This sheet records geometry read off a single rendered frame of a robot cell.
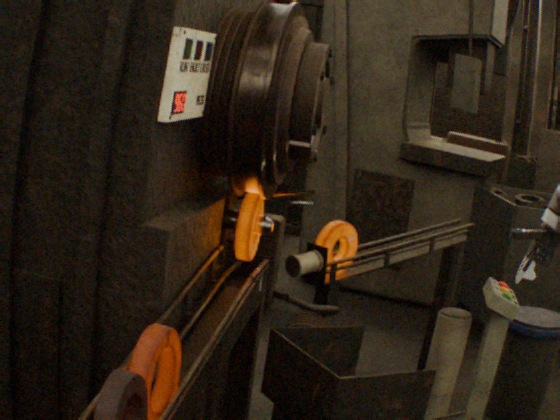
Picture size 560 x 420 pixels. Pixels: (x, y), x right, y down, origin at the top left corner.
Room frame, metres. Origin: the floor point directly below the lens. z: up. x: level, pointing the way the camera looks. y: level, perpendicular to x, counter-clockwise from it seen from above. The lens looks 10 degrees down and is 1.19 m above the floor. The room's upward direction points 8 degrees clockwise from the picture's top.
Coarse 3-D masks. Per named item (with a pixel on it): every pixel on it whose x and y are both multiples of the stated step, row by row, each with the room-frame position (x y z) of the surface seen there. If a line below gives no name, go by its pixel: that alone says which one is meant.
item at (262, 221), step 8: (224, 216) 1.94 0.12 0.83; (232, 216) 1.94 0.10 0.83; (264, 216) 1.95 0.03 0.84; (224, 224) 1.94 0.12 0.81; (232, 224) 1.94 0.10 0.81; (256, 224) 1.93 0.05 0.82; (264, 224) 1.93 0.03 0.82; (272, 224) 1.94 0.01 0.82; (256, 232) 1.94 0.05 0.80; (264, 232) 1.94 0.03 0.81
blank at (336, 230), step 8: (328, 224) 2.35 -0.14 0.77; (336, 224) 2.34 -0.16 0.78; (344, 224) 2.36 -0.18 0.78; (328, 232) 2.32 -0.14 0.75; (336, 232) 2.33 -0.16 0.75; (344, 232) 2.36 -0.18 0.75; (352, 232) 2.39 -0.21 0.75; (320, 240) 2.31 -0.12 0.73; (328, 240) 2.31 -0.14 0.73; (336, 240) 2.34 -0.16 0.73; (344, 240) 2.38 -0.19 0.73; (352, 240) 2.39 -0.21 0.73; (344, 248) 2.39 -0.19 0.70; (352, 248) 2.39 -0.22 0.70; (328, 256) 2.32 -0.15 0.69; (336, 256) 2.38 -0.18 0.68; (344, 256) 2.38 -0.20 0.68; (344, 264) 2.38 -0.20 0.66
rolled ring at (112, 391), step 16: (112, 384) 1.02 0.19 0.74; (128, 384) 1.04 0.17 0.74; (144, 384) 1.12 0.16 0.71; (112, 400) 1.00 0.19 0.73; (128, 400) 1.11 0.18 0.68; (144, 400) 1.12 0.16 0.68; (96, 416) 0.98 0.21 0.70; (112, 416) 0.98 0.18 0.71; (128, 416) 1.12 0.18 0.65; (144, 416) 1.12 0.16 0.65
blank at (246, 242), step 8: (248, 200) 1.92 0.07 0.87; (256, 200) 1.92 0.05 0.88; (240, 208) 1.90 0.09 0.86; (248, 208) 1.90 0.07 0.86; (256, 208) 1.91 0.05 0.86; (240, 216) 1.89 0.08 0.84; (248, 216) 1.89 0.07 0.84; (256, 216) 1.93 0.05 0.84; (240, 224) 1.88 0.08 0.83; (248, 224) 1.88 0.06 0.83; (240, 232) 1.88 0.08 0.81; (248, 232) 1.88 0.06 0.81; (240, 240) 1.88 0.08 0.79; (248, 240) 1.88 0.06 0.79; (256, 240) 1.98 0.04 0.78; (240, 248) 1.89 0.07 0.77; (248, 248) 1.89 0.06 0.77; (256, 248) 1.99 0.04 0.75; (240, 256) 1.91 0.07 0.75; (248, 256) 1.91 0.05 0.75
